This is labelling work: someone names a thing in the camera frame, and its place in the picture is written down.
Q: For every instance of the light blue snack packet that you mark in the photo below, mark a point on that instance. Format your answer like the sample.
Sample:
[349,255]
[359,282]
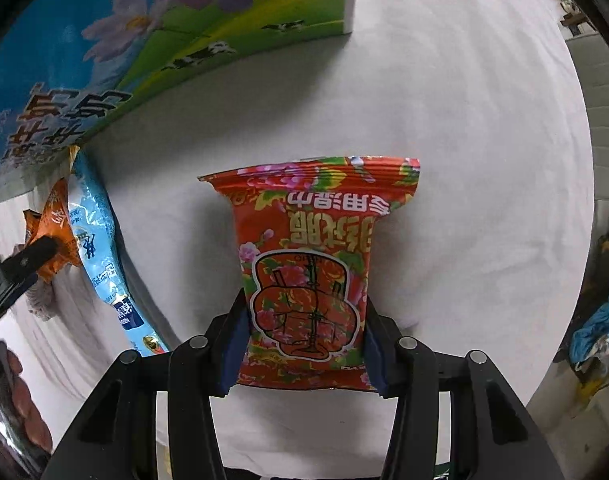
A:
[104,260]

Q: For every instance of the person's left hand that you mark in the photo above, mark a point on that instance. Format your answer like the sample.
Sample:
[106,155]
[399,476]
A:
[24,400]

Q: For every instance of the orange snack packet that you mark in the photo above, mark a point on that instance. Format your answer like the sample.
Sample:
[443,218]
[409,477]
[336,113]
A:
[54,230]

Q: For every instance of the blue crumpled cloth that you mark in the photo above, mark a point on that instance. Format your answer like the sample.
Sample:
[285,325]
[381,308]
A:
[596,335]

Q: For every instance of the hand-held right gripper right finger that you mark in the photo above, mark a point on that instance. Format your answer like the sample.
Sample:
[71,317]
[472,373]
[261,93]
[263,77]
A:
[378,360]

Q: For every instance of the red floral snack packet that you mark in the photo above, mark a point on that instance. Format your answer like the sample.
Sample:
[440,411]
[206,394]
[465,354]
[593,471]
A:
[309,260]

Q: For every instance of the blue green printed carton box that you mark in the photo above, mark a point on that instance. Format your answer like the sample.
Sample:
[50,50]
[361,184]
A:
[134,50]

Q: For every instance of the white cabinet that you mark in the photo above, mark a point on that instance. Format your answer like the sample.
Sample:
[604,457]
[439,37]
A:
[601,110]

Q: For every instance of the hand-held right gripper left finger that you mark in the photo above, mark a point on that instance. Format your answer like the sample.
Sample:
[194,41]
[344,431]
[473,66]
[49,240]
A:
[233,355]

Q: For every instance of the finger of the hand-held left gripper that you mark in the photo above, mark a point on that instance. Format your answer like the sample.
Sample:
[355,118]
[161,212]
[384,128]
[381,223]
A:
[37,252]

